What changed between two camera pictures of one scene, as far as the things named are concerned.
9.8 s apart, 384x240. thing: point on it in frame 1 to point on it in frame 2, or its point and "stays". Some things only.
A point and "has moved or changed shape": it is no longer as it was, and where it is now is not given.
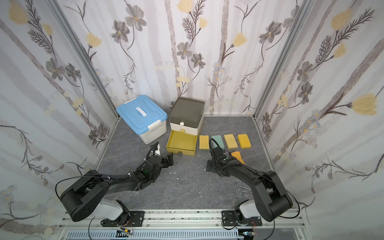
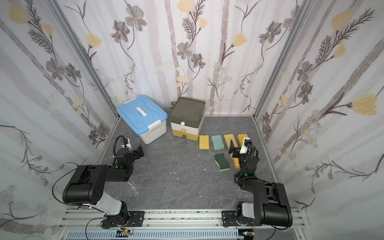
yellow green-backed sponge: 204,142 stays
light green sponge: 218,138 stays
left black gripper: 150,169 to 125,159
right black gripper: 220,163 to 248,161
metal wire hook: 239,193 stays
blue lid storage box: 145,117 stays
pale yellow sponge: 231,141 stays
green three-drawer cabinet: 186,117 has moved or changed shape
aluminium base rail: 286,228 stays
